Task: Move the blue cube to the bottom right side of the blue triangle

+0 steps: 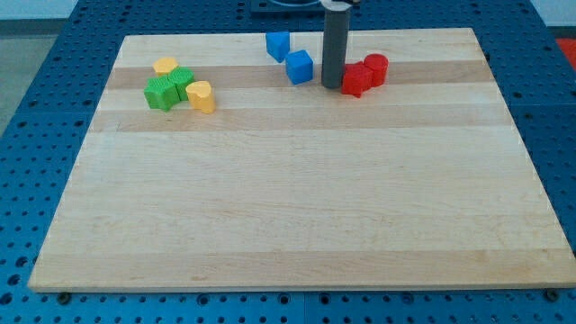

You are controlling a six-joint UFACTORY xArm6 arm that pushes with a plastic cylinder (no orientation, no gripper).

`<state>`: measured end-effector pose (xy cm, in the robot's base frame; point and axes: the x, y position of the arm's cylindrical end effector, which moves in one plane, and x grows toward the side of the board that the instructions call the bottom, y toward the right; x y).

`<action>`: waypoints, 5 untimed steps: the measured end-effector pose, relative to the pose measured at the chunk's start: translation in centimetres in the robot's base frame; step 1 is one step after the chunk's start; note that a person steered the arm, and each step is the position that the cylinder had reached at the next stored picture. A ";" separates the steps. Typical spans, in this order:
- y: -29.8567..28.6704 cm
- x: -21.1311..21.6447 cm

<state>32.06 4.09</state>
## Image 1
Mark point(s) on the yellow hexagon block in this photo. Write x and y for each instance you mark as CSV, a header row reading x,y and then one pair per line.
x,y
163,66

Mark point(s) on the red cylinder block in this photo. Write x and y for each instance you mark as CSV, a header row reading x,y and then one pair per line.
x,y
378,63

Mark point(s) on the green star block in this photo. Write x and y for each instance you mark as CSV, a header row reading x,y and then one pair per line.
x,y
161,93

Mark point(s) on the blue cube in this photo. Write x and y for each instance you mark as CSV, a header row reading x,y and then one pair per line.
x,y
299,67

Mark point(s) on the red star block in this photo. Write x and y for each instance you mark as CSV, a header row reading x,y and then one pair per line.
x,y
357,79

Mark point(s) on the blue triangle block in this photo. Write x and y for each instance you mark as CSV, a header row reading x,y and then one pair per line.
x,y
278,44

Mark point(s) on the green cylinder block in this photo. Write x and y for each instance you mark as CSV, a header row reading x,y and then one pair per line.
x,y
181,77

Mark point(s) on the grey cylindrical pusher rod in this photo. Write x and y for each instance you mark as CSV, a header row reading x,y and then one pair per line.
x,y
334,47

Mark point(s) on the wooden board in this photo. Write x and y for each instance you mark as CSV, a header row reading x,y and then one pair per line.
x,y
422,183

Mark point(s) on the yellow heart block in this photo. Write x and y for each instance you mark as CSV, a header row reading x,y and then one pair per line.
x,y
201,96

